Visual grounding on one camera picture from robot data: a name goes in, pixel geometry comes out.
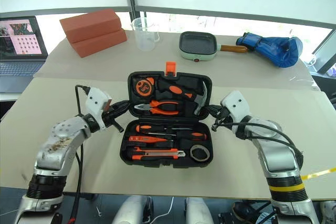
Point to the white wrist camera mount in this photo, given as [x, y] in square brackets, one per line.
[237, 104]
[95, 99]

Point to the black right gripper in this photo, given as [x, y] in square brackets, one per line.
[225, 116]

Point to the black orange claw hammer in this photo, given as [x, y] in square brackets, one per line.
[174, 89]

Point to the dark grey laptop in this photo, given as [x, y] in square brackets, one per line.
[18, 66]

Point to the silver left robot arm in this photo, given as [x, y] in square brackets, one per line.
[60, 145]

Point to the orange voltage tester pen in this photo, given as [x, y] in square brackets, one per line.
[141, 138]

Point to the blue boxing glove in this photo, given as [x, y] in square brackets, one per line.
[273, 49]

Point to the orange black utility knife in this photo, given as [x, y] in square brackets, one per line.
[155, 153]

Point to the yellow black striped tape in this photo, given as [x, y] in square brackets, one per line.
[319, 173]

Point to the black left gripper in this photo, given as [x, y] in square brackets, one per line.
[111, 116]

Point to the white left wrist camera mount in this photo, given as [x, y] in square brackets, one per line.
[95, 99]

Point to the silver rounded robot leg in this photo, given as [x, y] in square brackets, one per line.
[131, 209]
[198, 211]

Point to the black electrical tape roll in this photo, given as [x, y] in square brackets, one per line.
[193, 156]

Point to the clear plastic measuring cup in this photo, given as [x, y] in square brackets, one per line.
[145, 35]

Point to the mint green electric griddle pan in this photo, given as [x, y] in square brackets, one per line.
[198, 43]

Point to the black plastic tool case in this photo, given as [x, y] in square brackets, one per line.
[168, 163]

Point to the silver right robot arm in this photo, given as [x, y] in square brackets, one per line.
[275, 155]

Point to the thin-shaft black orange screwdriver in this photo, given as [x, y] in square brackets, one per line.
[199, 136]

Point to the red-orange foam brick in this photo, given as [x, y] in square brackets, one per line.
[89, 24]
[99, 44]

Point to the black orange tape measure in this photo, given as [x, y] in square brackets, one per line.
[144, 86]

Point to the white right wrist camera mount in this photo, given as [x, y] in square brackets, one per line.
[237, 104]

